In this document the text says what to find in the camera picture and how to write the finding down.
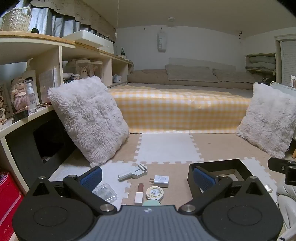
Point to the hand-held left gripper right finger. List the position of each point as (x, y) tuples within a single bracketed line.
[(204, 179)]

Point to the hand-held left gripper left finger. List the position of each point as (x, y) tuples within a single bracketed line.
[(91, 178)]

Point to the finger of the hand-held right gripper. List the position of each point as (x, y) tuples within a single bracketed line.
[(278, 165)]

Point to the clear plastic case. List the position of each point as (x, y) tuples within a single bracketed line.
[(105, 192)]

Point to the black box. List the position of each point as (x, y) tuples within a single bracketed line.
[(219, 163)]

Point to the white wall charger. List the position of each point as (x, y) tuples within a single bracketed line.
[(160, 181)]

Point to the white watch link tool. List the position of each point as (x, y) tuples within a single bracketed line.
[(136, 171)]

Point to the brown and white lipstick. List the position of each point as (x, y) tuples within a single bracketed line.
[(139, 194)]

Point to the round white tape measure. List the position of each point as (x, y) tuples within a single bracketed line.
[(154, 192)]

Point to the mint green round compact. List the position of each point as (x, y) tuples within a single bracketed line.
[(151, 203)]

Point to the wooden cabinet leg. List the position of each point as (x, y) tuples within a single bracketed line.
[(294, 149)]

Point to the white cushion lower right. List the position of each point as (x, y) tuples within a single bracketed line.
[(288, 208)]

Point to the white fluffy pillow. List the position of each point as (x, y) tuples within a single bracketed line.
[(266, 120), (87, 120)]

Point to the foam puzzle floor mat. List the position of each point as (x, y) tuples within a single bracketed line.
[(166, 146)]

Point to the yellow checked mattress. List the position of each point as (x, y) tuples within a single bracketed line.
[(175, 109)]

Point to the white cabinet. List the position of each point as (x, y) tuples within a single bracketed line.
[(283, 87)]

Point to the red storage box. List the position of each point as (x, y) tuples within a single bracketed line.
[(10, 204)]

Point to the small black block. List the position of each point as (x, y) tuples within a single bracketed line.
[(20, 116)]

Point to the beige bed pillow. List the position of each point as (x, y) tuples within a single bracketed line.
[(190, 73), (233, 76)]

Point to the small white bottle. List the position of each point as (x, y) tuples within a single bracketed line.
[(32, 95)]

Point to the shelf with folded blankets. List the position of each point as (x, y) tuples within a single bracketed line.
[(261, 63)]

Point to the white grid pattern box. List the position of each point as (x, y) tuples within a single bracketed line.
[(48, 84)]

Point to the window with blind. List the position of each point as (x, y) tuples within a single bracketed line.
[(288, 60)]

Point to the pink doll figurine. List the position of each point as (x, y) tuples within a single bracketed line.
[(20, 96)]

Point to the clear glass dome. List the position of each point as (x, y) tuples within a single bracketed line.
[(97, 69)]

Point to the rabbit figurine glass dome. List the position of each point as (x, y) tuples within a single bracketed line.
[(83, 69)]

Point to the brown animal figurine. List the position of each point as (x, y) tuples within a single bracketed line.
[(4, 109)]

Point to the beige rolled duvet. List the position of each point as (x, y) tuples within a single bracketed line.
[(148, 77)]

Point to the white pump lotion bottle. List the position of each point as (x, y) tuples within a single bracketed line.
[(29, 74)]

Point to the small green bottle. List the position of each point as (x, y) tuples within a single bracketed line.
[(122, 52)]

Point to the black ceiling spotlight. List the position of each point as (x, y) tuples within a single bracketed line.
[(240, 36)]

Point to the flat white box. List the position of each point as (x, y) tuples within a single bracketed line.
[(90, 37)]

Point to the wooden shelf unit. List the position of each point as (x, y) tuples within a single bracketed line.
[(34, 44)]

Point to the round ceiling fixture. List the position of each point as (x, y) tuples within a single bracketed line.
[(171, 19)]

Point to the lace edged cloth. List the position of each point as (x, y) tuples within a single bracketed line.
[(76, 14)]

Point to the white woven basket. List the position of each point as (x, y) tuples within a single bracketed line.
[(16, 19)]

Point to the white hanging wall bag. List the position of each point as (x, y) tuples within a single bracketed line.
[(161, 40)]

